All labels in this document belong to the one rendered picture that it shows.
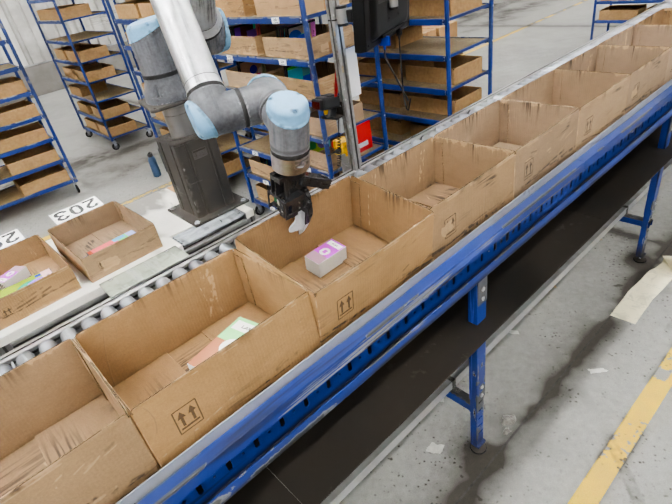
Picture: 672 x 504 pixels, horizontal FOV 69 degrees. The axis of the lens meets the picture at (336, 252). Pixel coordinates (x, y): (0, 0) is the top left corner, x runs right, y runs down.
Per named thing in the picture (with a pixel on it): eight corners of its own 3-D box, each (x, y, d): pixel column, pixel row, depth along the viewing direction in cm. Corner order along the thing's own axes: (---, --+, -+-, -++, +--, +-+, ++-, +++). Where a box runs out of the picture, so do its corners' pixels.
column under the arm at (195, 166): (167, 211, 214) (140, 139, 196) (218, 187, 227) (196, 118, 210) (196, 228, 197) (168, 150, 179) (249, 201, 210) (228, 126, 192)
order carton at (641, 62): (592, 83, 229) (597, 44, 219) (663, 89, 209) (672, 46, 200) (549, 110, 209) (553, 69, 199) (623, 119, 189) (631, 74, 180)
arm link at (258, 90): (231, 78, 115) (247, 102, 107) (278, 66, 117) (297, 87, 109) (240, 114, 121) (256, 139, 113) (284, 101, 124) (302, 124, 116)
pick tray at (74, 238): (123, 220, 214) (114, 199, 208) (164, 246, 188) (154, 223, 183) (57, 251, 199) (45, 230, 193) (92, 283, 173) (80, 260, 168)
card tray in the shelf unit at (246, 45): (220, 52, 302) (216, 35, 296) (260, 40, 317) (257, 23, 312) (258, 55, 275) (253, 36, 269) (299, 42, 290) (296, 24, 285)
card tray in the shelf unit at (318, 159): (288, 157, 303) (285, 142, 297) (325, 140, 318) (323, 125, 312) (330, 171, 275) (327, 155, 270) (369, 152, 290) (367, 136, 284)
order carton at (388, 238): (353, 224, 147) (350, 174, 136) (433, 266, 129) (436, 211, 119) (245, 291, 127) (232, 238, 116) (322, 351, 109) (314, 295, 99)
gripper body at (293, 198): (267, 208, 124) (264, 168, 115) (294, 195, 128) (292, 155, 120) (287, 223, 120) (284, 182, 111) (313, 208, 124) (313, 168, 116)
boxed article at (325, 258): (306, 269, 131) (304, 256, 128) (333, 251, 136) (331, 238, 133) (320, 278, 128) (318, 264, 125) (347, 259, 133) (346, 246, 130)
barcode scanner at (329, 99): (311, 122, 208) (309, 96, 203) (332, 117, 215) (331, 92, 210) (321, 124, 204) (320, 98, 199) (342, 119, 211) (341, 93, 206)
